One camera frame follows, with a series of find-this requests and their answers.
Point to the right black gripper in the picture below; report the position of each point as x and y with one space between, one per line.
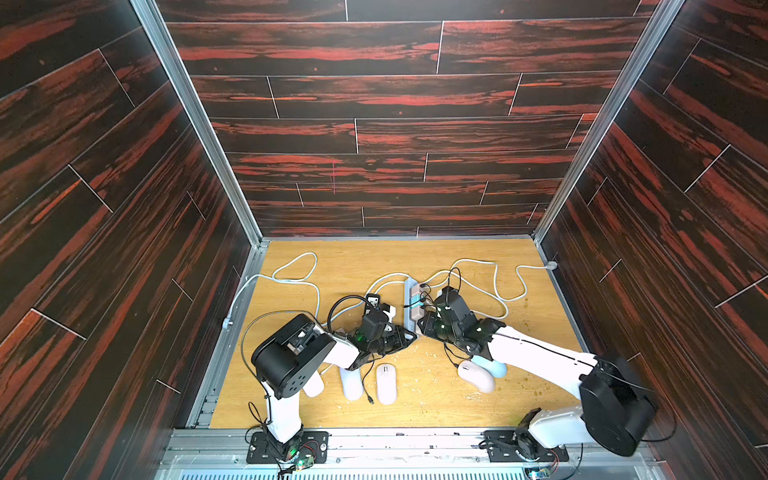
438 321

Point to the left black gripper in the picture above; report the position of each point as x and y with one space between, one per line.
398 338

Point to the white power strip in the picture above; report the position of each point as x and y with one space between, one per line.
413 304

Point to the white wireless mouse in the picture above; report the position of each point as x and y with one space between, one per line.
314 386

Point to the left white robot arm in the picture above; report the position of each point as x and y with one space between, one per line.
287 363

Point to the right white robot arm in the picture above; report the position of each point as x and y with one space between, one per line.
614 410

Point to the light blue mouse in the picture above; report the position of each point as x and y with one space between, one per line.
495 368

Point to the black power strip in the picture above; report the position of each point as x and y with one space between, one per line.
374 300

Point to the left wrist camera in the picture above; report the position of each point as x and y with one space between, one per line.
376 322

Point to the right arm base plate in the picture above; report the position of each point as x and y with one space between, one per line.
519 445

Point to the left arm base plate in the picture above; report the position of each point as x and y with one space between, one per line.
304 450

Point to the aluminium frame right post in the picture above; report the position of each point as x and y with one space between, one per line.
632 247

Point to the aluminium frame post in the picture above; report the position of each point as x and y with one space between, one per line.
161 40
632 247

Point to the aluminium frame left post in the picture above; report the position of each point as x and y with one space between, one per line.
161 40

